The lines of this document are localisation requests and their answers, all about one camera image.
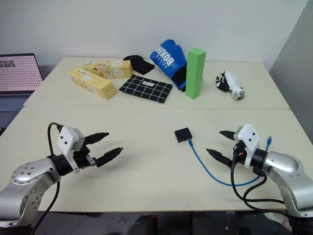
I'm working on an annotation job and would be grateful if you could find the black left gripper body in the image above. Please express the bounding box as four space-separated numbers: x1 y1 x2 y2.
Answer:
73 144 97 170

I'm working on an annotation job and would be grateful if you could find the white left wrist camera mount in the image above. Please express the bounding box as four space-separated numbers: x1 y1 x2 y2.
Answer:
56 126 86 174

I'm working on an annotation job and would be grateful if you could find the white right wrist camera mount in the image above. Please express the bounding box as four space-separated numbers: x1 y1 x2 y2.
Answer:
237 124 261 169

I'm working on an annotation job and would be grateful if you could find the yellow carton box with pictures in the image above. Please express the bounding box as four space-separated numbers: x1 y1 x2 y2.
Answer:
82 59 134 80

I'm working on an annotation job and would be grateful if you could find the open laptop computer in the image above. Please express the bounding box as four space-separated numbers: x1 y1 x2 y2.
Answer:
0 53 45 129

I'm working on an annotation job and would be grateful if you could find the tall green block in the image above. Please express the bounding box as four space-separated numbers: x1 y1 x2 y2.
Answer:
185 47 207 100

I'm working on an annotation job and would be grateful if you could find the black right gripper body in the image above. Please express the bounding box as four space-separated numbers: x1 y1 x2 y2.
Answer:
231 131 247 168

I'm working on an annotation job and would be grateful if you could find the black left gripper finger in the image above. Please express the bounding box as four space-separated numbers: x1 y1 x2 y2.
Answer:
95 147 124 168
84 132 110 147

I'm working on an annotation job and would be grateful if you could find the dark rounded shape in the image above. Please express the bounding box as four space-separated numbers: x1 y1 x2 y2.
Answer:
133 213 160 235

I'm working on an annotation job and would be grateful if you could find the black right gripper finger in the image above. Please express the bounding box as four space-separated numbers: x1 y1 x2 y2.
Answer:
205 148 233 168
219 130 237 141

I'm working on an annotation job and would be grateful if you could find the blue boxing glove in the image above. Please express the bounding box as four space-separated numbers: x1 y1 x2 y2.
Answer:
150 39 188 93

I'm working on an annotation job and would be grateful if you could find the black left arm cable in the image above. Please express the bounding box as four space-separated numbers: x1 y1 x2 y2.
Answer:
30 122 62 235

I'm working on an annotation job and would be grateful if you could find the black white grid pouch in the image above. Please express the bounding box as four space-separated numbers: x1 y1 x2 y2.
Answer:
118 74 174 105

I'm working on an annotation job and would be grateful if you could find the small black adapter box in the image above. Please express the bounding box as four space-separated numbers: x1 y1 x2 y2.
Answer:
174 127 194 144

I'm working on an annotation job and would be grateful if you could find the plain yellow carton box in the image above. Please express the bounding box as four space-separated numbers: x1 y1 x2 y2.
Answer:
67 67 118 100

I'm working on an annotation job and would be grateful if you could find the black fabric wrap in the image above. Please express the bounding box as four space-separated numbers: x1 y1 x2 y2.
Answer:
122 55 156 76

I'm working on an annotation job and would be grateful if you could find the blue cable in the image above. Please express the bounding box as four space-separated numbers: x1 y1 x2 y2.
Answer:
187 135 273 188

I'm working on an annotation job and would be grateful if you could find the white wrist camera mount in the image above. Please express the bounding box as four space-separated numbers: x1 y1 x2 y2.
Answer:
56 126 86 174
237 124 261 169

